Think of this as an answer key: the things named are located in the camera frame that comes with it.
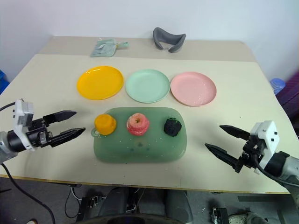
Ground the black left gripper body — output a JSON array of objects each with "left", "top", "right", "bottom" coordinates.
[{"left": 25, "top": 118, "right": 54, "bottom": 148}]

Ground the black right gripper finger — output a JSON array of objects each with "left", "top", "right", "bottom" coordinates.
[
  {"left": 219, "top": 125, "right": 252, "bottom": 141},
  {"left": 204, "top": 142, "right": 242, "bottom": 170}
]

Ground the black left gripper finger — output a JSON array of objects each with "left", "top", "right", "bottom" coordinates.
[
  {"left": 50, "top": 127, "right": 86, "bottom": 148},
  {"left": 43, "top": 110, "right": 78, "bottom": 125}
]

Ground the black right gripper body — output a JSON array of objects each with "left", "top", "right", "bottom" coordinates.
[{"left": 234, "top": 134, "right": 262, "bottom": 174}]

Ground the orange fruit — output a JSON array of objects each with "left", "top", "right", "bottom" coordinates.
[{"left": 94, "top": 113, "right": 117, "bottom": 135}]

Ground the yellow plate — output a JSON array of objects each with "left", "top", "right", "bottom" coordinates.
[{"left": 77, "top": 65, "right": 124, "bottom": 101}]

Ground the black round object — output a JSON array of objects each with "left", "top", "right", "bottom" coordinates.
[{"left": 163, "top": 117, "right": 183, "bottom": 137}]

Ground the pink plate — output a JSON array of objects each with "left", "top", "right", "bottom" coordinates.
[{"left": 170, "top": 71, "right": 217, "bottom": 108}]

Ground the mint green plate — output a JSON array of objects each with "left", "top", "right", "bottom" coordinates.
[{"left": 125, "top": 68, "right": 171, "bottom": 104}]

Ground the black device box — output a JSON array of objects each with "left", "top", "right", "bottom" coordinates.
[
  {"left": 76, "top": 196, "right": 106, "bottom": 222},
  {"left": 211, "top": 206, "right": 229, "bottom": 224}
]

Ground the blue water bottle cap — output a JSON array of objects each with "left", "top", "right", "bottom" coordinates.
[{"left": 269, "top": 77, "right": 286, "bottom": 95}]

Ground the blue crate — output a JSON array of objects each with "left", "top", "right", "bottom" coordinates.
[{"left": 0, "top": 69, "right": 10, "bottom": 94}]

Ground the purple fabric object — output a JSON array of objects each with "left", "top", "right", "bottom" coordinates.
[{"left": 275, "top": 70, "right": 299, "bottom": 140}]

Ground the white shoe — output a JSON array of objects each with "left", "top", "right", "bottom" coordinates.
[{"left": 228, "top": 213, "right": 249, "bottom": 224}]

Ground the dark grey rounded shape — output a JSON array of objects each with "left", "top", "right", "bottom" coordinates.
[
  {"left": 164, "top": 189, "right": 194, "bottom": 224},
  {"left": 96, "top": 186, "right": 132, "bottom": 218}
]

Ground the pink apple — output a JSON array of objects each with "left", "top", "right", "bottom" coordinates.
[{"left": 126, "top": 112, "right": 150, "bottom": 137}]

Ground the translucent green cutting board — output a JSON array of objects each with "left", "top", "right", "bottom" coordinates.
[{"left": 90, "top": 106, "right": 188, "bottom": 165}]

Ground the pale green pouch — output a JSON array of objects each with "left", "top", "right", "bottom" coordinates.
[{"left": 90, "top": 38, "right": 129, "bottom": 58}]

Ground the grey curved foam pad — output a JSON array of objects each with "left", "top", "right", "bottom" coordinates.
[{"left": 152, "top": 27, "right": 187, "bottom": 54}]

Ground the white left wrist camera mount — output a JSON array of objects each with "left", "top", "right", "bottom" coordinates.
[{"left": 12, "top": 98, "right": 35, "bottom": 152}]

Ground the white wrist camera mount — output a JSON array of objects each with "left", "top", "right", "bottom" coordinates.
[
  {"left": 12, "top": 98, "right": 35, "bottom": 152},
  {"left": 249, "top": 120, "right": 280, "bottom": 175}
]

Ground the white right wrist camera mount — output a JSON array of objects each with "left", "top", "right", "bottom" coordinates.
[{"left": 249, "top": 120, "right": 280, "bottom": 175}]

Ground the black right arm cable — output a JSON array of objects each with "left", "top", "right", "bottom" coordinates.
[{"left": 253, "top": 157, "right": 292, "bottom": 187}]

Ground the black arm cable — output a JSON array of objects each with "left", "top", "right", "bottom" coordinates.
[
  {"left": 0, "top": 102, "right": 56, "bottom": 224},
  {"left": 253, "top": 157, "right": 292, "bottom": 187}
]

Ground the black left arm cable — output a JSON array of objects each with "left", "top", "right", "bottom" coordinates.
[{"left": 0, "top": 102, "right": 56, "bottom": 224}]

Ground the grey metal table frame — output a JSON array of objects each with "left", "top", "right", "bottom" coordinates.
[{"left": 237, "top": 195, "right": 293, "bottom": 224}]

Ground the thin black floor cable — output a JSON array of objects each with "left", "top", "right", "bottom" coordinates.
[{"left": 64, "top": 186, "right": 79, "bottom": 218}]

